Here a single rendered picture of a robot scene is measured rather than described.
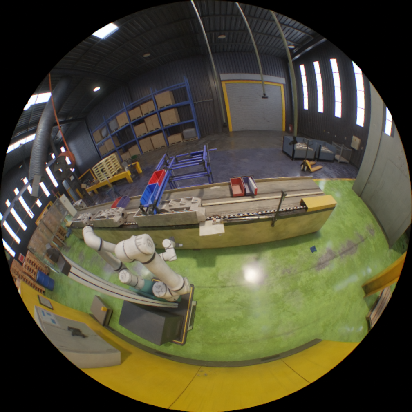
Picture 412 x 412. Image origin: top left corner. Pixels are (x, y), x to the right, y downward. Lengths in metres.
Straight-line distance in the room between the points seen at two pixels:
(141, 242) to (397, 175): 5.62
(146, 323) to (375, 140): 6.48
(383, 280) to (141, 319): 3.79
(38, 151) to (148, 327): 7.80
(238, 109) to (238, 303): 11.64
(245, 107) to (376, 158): 9.83
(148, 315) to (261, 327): 1.50
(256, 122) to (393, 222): 11.34
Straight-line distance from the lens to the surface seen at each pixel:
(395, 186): 5.26
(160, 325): 1.35
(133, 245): 0.67
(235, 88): 11.69
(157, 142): 11.08
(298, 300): 2.27
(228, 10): 9.63
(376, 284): 3.43
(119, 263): 1.53
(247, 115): 11.71
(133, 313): 1.53
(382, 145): 5.47
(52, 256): 0.84
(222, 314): 2.02
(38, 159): 7.77
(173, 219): 1.60
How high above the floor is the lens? 2.00
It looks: 43 degrees down
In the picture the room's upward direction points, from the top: 14 degrees counter-clockwise
